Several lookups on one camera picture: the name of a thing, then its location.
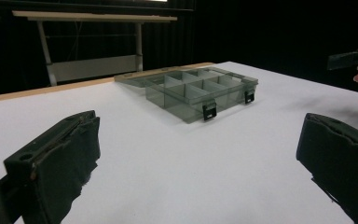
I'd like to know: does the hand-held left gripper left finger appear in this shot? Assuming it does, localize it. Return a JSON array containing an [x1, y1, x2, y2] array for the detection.
[[3, 110, 102, 224]]

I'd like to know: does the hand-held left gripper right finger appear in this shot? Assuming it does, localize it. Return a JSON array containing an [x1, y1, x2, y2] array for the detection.
[[296, 113, 358, 224]]

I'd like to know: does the transparent grey compartment box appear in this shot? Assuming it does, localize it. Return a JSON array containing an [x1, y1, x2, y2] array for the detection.
[[114, 66, 259, 125]]

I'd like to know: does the white-legged desk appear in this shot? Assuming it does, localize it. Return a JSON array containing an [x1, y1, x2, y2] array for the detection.
[[11, 9, 179, 88]]

